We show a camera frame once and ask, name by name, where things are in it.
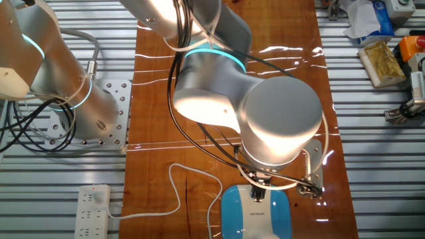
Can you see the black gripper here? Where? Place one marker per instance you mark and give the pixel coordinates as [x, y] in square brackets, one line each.
[260, 181]

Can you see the white and blue desk lamp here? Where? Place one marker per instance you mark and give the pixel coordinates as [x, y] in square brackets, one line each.
[255, 219]

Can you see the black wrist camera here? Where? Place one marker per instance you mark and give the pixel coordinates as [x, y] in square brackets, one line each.
[308, 192]

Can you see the blue tissue packet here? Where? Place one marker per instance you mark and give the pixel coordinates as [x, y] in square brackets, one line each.
[383, 20]

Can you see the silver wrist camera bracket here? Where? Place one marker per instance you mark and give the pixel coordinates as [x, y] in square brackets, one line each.
[313, 159]

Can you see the orange emergency stop box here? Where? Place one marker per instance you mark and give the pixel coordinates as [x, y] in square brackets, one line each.
[410, 46]

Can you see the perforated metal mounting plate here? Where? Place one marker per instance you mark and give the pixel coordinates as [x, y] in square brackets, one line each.
[116, 99]

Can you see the metal corner bracket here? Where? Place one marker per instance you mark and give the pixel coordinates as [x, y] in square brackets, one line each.
[333, 11]
[393, 116]

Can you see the yellow packet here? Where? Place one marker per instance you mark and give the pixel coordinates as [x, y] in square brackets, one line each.
[382, 63]

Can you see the grey button box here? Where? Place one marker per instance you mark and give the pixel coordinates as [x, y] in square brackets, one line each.
[398, 10]

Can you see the white power strip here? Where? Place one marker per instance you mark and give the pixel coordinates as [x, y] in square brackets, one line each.
[89, 219]

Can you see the glossy wood-grain table mat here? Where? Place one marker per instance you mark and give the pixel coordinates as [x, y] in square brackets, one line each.
[149, 116]

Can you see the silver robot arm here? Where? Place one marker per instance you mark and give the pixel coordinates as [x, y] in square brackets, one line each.
[282, 109]

